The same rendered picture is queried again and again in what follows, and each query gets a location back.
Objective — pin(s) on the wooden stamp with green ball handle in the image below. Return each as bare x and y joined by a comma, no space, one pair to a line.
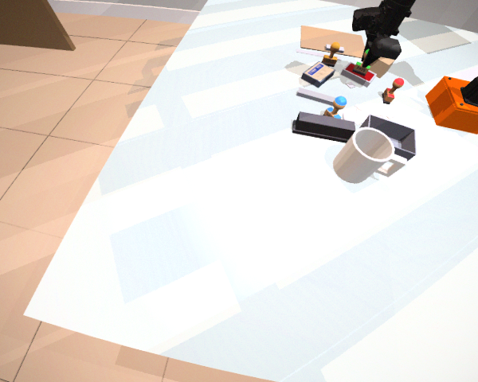
358,66

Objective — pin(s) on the brown rubber stamp with red knob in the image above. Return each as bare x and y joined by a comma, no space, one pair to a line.
388,94

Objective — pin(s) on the yellow rubber stamp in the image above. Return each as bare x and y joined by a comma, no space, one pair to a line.
330,60

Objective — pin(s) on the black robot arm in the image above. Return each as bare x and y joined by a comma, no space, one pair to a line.
372,17

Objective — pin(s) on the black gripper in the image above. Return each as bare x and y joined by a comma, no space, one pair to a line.
380,44

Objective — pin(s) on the beige paper card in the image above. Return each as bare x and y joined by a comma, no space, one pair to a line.
362,113

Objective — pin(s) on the blue-handled rubber stamp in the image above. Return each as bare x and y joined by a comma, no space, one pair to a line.
338,104

